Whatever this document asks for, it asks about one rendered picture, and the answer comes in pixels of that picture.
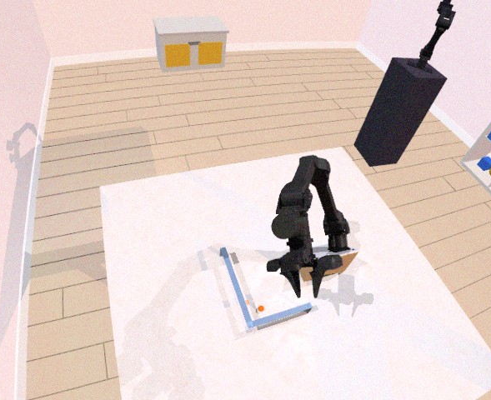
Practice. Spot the clear low l-shaped wall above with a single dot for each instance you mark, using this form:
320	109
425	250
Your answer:
253	329

